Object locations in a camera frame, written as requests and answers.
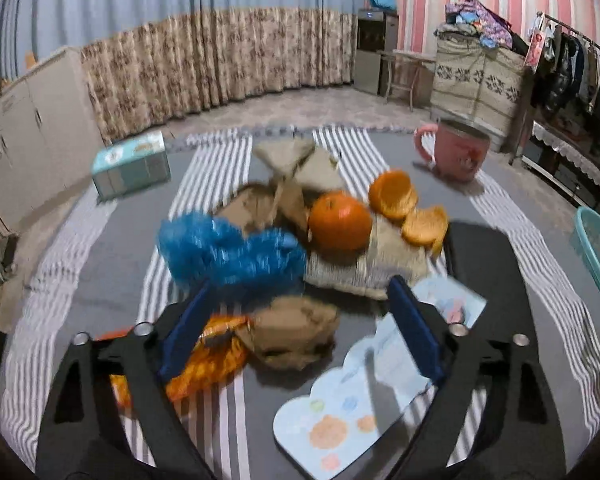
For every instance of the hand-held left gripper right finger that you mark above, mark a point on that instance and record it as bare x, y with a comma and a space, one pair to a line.
415, 325

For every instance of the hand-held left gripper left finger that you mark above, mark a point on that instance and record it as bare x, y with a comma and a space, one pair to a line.
185, 332

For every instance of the teal plastic basket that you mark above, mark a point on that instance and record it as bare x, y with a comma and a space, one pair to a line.
592, 250

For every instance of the orange snack wrapper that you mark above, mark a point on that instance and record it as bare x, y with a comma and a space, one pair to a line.
215, 360

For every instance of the grey woven cloth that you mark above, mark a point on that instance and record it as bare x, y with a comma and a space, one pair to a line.
360, 272

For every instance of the blue plastic bag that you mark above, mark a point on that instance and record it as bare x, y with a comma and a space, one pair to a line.
230, 255

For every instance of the orange peel piece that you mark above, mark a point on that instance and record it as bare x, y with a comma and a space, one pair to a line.
392, 195
425, 230

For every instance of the brown paper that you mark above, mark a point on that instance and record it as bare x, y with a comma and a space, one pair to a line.
260, 207
295, 332

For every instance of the beige paper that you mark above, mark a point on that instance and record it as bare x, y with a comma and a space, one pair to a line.
295, 160

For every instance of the light blue card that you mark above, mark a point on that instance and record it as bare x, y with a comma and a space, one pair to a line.
455, 297

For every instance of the black mat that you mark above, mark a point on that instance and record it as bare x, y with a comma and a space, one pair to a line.
490, 270

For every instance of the low shelf with lace cloth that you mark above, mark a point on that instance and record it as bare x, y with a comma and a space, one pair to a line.
570, 155

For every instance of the grey striped tablecloth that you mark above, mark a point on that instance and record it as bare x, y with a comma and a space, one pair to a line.
95, 280

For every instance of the whole orange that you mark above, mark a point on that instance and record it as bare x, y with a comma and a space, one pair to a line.
340, 222

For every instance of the cloud-shaped card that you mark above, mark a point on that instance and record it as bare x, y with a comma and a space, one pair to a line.
330, 420

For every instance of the teal tissue box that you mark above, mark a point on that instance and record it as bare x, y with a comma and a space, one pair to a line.
130, 165

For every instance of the clothes rack with garments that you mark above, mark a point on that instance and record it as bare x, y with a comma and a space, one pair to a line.
575, 70

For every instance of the pink mug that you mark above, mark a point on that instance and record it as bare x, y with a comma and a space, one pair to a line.
457, 152

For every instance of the cabinet with patterned cover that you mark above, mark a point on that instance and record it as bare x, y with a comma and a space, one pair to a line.
475, 90

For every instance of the white cabinet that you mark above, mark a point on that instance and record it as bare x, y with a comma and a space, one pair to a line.
35, 130

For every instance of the small wooden stool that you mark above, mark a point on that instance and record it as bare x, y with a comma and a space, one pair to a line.
405, 67

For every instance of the pile of clothes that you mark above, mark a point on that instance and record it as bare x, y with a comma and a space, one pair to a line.
475, 22

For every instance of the grey water dispenser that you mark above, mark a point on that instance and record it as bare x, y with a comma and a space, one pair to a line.
372, 50

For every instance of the blue and floral curtain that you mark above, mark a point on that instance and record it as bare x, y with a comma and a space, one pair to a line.
180, 50

